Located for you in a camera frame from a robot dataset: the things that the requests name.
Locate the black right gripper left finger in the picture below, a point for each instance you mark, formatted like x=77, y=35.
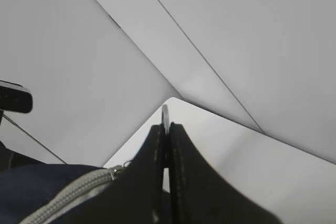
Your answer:
x=135, y=196

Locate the navy blue lunch bag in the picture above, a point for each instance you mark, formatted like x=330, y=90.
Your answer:
x=53, y=190

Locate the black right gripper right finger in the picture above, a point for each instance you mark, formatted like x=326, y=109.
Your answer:
x=199, y=194

